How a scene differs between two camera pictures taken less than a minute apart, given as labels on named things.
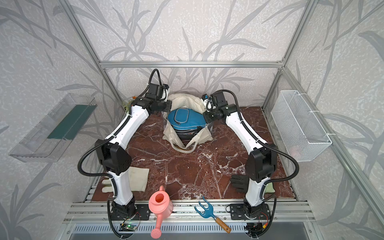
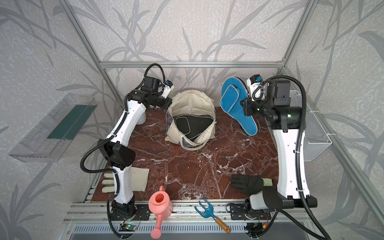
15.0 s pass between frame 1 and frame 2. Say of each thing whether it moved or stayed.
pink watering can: stayed
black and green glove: stayed
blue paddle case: moved
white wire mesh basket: stayed
